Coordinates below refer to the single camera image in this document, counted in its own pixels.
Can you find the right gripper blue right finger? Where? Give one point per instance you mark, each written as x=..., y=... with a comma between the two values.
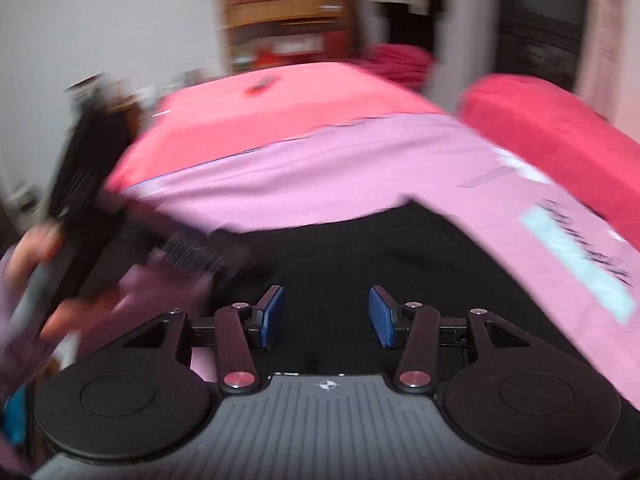
x=386, y=317

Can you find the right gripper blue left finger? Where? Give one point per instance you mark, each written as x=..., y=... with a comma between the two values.
x=264, y=321

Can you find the purple sleeve forearm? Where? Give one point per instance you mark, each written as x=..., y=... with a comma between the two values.
x=147, y=291

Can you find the person's left hand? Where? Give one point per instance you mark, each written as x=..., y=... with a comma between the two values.
x=38, y=245

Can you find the coral red blanket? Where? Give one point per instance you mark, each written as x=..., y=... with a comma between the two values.
x=236, y=114

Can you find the wooden shelf unit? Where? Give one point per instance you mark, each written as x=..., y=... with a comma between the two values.
x=266, y=33

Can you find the pink printed bed sheet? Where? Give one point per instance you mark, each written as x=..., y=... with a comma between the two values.
x=581, y=270

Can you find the red folded cloth pile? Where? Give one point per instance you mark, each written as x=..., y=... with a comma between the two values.
x=401, y=64

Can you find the pink curtain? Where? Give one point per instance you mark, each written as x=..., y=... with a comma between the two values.
x=602, y=46

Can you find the dark window frame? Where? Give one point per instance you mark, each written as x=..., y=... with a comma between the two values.
x=541, y=38

